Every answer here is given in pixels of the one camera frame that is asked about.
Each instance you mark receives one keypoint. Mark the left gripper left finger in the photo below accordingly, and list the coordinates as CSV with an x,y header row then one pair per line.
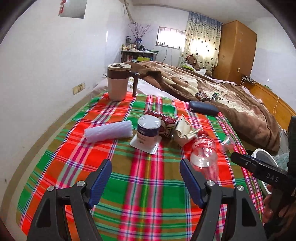
x,y
50,222

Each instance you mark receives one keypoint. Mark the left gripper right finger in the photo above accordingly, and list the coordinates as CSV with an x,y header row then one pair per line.
x,y
242,220

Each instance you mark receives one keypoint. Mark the clear plastic jelly cup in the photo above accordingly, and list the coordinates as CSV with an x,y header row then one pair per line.
x,y
227,145

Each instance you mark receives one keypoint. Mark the person's right hand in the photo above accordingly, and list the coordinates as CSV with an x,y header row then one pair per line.
x,y
279,212

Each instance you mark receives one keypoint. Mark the brown fleece blanket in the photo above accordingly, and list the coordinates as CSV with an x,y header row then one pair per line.
x,y
249,117

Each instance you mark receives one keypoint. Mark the wooden headboard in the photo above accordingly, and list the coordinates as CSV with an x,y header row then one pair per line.
x,y
275,105

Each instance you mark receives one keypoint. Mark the clear plastic bottle red label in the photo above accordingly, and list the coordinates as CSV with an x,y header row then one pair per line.
x,y
204,156

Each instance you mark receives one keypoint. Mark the dark blue glasses case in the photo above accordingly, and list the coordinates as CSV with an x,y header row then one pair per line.
x,y
203,108

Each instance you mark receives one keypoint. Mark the cream canvas pouch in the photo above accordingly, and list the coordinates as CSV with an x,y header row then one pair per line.
x,y
184,132

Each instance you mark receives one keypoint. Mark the white square coaster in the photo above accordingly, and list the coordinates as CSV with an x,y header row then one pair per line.
x,y
145,147

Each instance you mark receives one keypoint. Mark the white rolled towel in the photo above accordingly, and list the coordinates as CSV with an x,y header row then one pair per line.
x,y
121,129

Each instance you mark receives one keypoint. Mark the red drink can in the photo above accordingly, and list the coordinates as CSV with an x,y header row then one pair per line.
x,y
168,124

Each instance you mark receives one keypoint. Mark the plaid checkered cloth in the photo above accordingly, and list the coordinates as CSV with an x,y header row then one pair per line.
x,y
145,197

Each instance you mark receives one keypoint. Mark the white blue lidded cup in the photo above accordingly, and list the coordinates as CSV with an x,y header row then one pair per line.
x,y
148,129

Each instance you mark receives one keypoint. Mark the wooden wardrobe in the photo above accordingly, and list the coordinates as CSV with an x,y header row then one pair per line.
x,y
236,52

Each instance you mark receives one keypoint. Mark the brown teddy bear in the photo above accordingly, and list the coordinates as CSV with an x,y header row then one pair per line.
x,y
192,60

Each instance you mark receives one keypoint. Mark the heart patterned curtain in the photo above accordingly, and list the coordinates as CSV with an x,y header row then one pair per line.
x,y
202,40

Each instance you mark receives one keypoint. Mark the brown white lidded mug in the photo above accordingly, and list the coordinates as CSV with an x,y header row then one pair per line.
x,y
118,75

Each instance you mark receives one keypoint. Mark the cluttered white desk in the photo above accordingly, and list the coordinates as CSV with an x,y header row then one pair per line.
x,y
130,53

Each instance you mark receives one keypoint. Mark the vase with dried branches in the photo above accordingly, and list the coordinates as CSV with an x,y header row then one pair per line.
x,y
139,31

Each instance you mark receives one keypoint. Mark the wall power socket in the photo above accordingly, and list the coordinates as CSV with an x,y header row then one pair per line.
x,y
78,88

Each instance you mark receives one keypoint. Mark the wall poster with red ornament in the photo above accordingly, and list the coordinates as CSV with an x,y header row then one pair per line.
x,y
72,9

